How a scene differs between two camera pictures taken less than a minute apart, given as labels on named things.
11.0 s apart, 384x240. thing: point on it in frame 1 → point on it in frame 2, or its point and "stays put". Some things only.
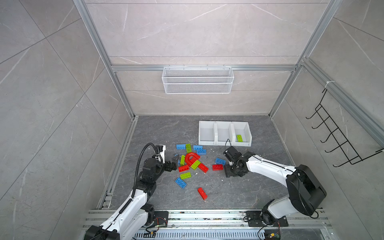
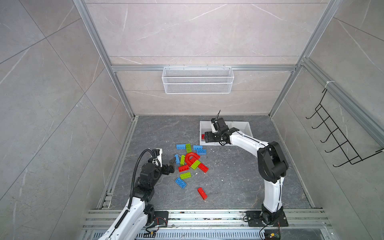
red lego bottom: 202,193 stays put
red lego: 203,167 stays put
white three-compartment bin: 226,133 stays put
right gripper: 228,172 → 208,137
